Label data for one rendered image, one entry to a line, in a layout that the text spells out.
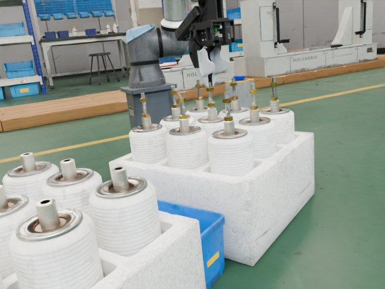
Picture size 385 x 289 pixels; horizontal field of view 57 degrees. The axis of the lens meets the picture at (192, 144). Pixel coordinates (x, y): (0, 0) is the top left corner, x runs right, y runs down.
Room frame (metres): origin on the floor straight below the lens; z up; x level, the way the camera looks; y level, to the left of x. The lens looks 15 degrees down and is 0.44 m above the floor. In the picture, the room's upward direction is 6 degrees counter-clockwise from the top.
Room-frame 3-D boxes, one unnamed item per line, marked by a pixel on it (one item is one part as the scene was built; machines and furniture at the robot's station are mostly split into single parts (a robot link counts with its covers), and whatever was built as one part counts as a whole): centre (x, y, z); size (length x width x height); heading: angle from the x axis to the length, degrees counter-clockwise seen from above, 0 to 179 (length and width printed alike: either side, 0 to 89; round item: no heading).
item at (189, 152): (0.80, 0.01, 0.16); 0.10 x 0.10 x 0.18
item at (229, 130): (0.73, -0.08, 0.26); 0.02 x 0.02 x 0.03
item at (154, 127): (0.87, 0.11, 0.25); 0.08 x 0.08 x 0.01
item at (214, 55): (0.89, -0.08, 0.38); 0.06 x 0.03 x 0.09; 37
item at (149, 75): (1.46, 0.16, 0.35); 0.15 x 0.15 x 0.10
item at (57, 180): (0.55, 0.20, 0.25); 0.08 x 0.08 x 0.01
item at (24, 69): (5.21, 2.32, 0.36); 0.50 x 0.38 x 0.21; 24
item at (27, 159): (0.62, 0.30, 0.26); 0.02 x 0.02 x 0.03
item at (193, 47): (0.88, -0.04, 0.43); 0.05 x 0.02 x 0.09; 127
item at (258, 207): (0.89, -0.06, 0.09); 0.39 x 0.39 x 0.18; 53
